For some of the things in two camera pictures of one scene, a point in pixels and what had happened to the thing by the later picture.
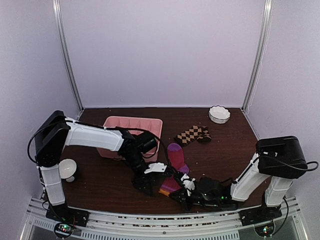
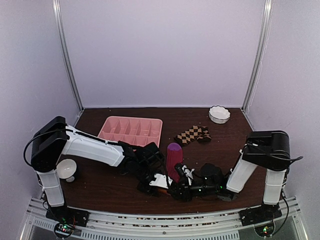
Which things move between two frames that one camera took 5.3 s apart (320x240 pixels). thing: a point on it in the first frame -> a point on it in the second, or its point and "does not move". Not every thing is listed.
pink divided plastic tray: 136,125 does not move
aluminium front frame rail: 127,225 does not move
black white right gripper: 183,199 -> 185,194
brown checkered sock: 196,132 does not move
